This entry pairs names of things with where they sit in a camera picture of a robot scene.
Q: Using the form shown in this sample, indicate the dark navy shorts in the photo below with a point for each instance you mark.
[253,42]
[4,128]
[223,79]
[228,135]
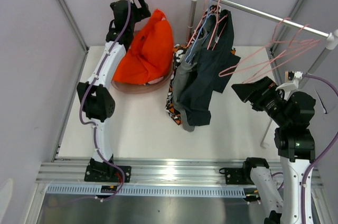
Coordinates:
[204,78]

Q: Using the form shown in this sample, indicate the pink hanger of navy shorts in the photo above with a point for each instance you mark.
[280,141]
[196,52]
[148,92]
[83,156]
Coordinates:
[216,23]

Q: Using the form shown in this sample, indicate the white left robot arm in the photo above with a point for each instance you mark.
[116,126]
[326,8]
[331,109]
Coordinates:
[96,102]

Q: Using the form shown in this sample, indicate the blue wire hanger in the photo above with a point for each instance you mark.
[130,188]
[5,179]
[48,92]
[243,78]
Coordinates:
[201,34]

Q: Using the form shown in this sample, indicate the pink plastic basin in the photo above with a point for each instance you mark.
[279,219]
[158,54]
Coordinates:
[138,89]

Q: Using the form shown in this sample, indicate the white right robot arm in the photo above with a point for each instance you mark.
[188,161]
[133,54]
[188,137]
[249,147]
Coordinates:
[292,111]

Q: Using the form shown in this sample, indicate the pink hanger of camo shorts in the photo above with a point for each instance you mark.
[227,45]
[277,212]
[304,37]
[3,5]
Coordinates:
[192,33]

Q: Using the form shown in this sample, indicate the pink wire hanger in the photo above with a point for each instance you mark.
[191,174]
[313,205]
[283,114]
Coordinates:
[292,48]

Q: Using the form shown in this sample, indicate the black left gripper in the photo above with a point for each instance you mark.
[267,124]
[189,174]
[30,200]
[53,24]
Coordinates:
[142,12]

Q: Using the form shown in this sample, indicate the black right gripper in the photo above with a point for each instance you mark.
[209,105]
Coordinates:
[256,92]

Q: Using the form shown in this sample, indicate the orange black camo shorts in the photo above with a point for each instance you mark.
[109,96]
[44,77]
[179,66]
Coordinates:
[178,52]

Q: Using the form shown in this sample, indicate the white slotted cable duct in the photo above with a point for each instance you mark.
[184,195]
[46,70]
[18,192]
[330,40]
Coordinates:
[154,191]

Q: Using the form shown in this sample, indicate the grey knit shorts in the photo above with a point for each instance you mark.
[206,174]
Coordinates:
[182,74]

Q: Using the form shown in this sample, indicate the metal clothes rack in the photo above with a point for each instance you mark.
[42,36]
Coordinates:
[330,38]

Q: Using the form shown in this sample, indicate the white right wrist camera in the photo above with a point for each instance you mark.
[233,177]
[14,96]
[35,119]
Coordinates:
[292,79]

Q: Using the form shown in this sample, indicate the aluminium mounting rail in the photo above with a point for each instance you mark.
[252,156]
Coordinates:
[144,172]

